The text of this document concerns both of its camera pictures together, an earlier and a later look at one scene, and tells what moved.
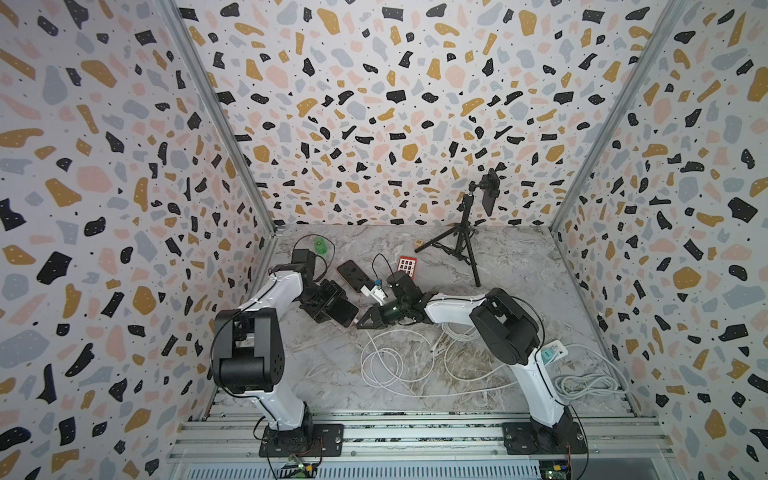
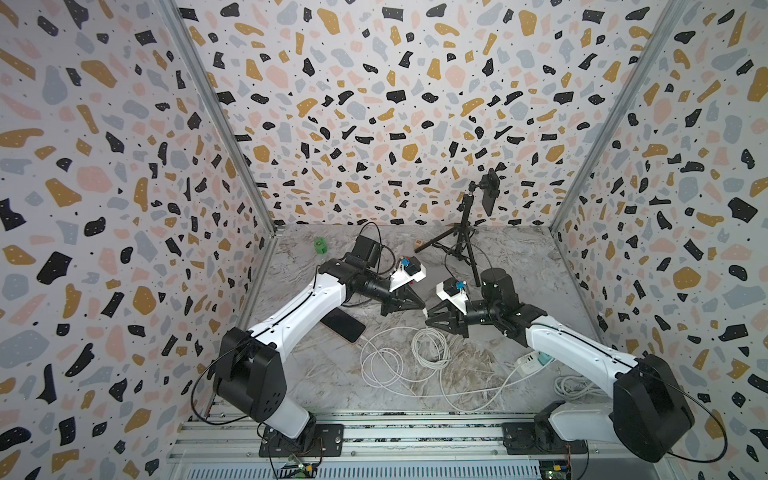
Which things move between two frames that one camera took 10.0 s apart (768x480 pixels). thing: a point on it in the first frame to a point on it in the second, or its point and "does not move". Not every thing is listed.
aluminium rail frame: (431, 446) does not move
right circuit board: (553, 469) does not move
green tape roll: (320, 245) does not move
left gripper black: (333, 290) to (402, 300)
